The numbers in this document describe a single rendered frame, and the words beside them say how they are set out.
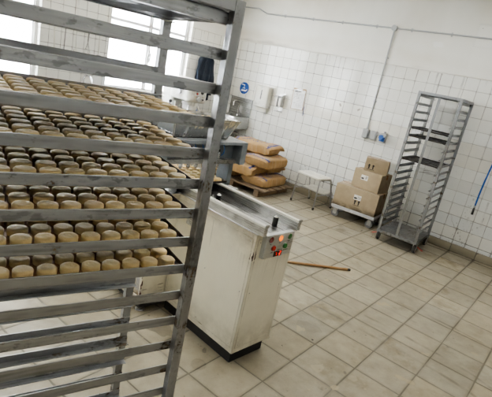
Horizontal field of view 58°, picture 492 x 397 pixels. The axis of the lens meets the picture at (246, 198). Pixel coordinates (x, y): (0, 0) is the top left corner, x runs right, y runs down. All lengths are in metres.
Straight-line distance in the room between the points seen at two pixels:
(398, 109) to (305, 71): 1.57
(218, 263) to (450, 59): 4.40
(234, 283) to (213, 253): 0.23
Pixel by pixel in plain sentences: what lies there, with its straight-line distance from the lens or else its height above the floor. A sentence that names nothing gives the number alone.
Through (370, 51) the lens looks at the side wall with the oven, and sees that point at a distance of 6.56.
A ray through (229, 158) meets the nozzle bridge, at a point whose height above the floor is 1.05.
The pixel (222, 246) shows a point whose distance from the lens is 2.57.
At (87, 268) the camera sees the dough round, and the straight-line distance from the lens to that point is 1.30.
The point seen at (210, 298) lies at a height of 0.33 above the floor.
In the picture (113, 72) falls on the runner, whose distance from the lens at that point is 1.12.
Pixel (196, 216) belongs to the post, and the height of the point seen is 1.23.
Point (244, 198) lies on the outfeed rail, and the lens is 2.82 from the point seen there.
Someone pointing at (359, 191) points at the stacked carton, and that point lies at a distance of 6.00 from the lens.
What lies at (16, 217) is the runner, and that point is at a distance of 1.16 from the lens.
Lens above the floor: 1.66
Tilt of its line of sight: 16 degrees down
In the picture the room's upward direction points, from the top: 12 degrees clockwise
